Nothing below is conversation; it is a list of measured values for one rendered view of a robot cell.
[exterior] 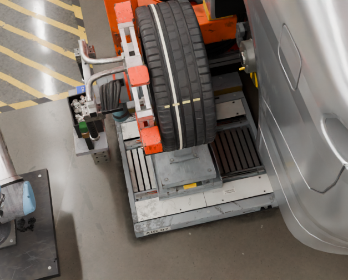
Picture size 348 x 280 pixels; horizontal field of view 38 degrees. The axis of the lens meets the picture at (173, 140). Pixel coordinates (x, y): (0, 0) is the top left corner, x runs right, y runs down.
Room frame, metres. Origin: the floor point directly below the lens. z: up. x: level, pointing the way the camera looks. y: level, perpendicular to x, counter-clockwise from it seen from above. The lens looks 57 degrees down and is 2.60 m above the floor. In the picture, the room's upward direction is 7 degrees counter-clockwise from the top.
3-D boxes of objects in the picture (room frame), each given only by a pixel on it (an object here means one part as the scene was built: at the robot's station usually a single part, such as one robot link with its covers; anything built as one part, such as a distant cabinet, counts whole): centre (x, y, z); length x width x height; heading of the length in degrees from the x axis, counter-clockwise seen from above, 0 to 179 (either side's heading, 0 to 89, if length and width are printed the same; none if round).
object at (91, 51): (1.61, 0.36, 0.93); 0.09 x 0.05 x 0.05; 96
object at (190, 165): (1.48, -0.04, 0.32); 0.40 x 0.30 x 0.28; 6
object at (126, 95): (1.46, 0.20, 0.85); 0.21 x 0.14 x 0.14; 96
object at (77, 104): (1.59, 0.44, 0.51); 0.20 x 0.14 x 0.13; 11
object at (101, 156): (1.64, 0.45, 0.21); 0.10 x 0.10 x 0.42; 6
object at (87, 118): (1.27, 0.32, 0.93); 0.09 x 0.05 x 0.05; 96
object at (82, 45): (1.55, 0.27, 1.03); 0.19 x 0.18 x 0.11; 96
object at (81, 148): (1.61, 0.45, 0.44); 0.43 x 0.17 x 0.03; 6
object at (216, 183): (1.51, -0.03, 0.13); 0.50 x 0.36 x 0.10; 6
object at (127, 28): (1.46, 0.13, 0.85); 0.54 x 0.07 x 0.54; 6
